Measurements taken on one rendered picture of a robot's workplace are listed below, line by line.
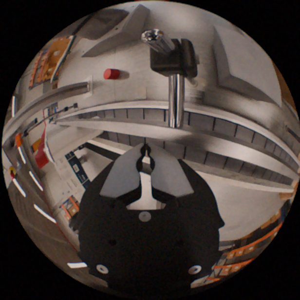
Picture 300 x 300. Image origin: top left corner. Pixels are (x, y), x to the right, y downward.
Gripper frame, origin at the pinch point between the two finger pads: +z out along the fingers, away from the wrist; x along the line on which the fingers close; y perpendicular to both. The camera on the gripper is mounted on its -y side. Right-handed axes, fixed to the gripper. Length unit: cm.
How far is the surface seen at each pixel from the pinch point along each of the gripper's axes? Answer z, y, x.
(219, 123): 0.3, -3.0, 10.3
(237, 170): -2.8, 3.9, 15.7
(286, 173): -12.3, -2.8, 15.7
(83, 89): 21.7, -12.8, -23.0
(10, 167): -14, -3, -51
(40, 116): 345, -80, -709
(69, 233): -42, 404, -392
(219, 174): -3.1, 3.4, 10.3
